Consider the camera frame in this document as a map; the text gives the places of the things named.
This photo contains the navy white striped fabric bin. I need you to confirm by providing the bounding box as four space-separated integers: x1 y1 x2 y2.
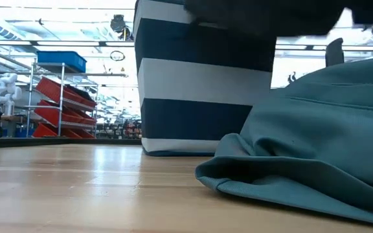
133 0 277 157

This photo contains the grey-green button shirt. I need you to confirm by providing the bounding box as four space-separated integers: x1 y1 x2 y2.
195 56 373 227

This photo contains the black hanging device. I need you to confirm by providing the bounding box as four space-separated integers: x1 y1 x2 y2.
109 14 134 42

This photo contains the metal shelf rack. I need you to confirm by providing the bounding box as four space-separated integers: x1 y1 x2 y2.
25 58 99 139

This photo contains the red storage bin row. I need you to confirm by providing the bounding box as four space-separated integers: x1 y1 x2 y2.
36 76 97 109
32 122 96 139
33 99 97 126

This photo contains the blue plastic crate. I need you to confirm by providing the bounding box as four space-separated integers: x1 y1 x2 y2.
36 50 87 74

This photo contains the blue storage box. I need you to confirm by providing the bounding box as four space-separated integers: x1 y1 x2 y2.
14 128 36 139

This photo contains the wooden desk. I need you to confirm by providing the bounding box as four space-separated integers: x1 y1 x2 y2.
0 113 25 139

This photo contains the workbench with cables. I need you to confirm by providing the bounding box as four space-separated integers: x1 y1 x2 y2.
104 119 142 139

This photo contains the black cable ring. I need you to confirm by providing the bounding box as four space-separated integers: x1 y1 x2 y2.
109 50 126 62

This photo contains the black aluminium table frame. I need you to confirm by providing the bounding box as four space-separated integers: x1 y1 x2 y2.
0 137 142 150

